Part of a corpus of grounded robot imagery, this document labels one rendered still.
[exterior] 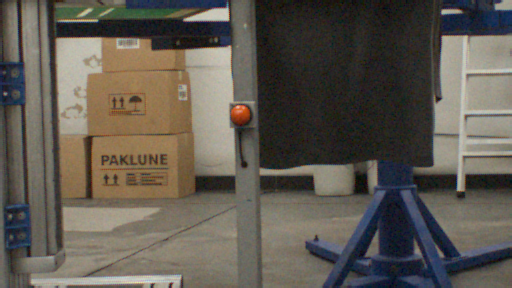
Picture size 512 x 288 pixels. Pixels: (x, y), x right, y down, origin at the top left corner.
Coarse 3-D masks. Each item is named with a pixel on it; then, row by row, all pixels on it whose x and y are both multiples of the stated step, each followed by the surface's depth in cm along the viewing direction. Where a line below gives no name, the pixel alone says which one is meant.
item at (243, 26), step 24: (240, 0) 191; (240, 24) 192; (240, 48) 192; (240, 72) 192; (240, 96) 192; (240, 168) 193; (240, 192) 194; (240, 216) 194; (240, 240) 194; (240, 264) 194
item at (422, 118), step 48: (288, 0) 218; (336, 0) 215; (384, 0) 214; (432, 0) 212; (288, 48) 219; (336, 48) 217; (384, 48) 215; (288, 96) 220; (336, 96) 218; (384, 96) 216; (288, 144) 221; (336, 144) 218; (384, 144) 217; (432, 144) 213
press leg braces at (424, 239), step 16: (384, 192) 343; (400, 192) 342; (368, 208) 342; (384, 208) 343; (416, 208) 338; (368, 224) 337; (416, 224) 333; (432, 224) 364; (352, 240) 334; (368, 240) 376; (416, 240) 332; (432, 240) 329; (448, 240) 372; (352, 256) 331; (368, 256) 383; (432, 256) 324; (448, 256) 376; (464, 256) 377; (336, 272) 327; (432, 272) 321
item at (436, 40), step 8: (440, 0) 239; (440, 8) 247; (440, 16) 252; (432, 24) 213; (440, 24) 252; (432, 32) 226; (440, 32) 251; (432, 40) 235; (440, 40) 251; (432, 48) 222; (440, 48) 251; (432, 56) 222; (432, 64) 222; (440, 64) 250; (432, 72) 223; (440, 72) 250; (432, 80) 223; (440, 80) 242; (432, 88) 223; (440, 88) 242; (432, 96) 224; (440, 96) 241
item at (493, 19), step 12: (468, 12) 323; (480, 12) 320; (492, 12) 317; (504, 12) 315; (444, 24) 330; (456, 24) 327; (468, 24) 324; (480, 24) 321; (492, 24) 318; (504, 24) 316
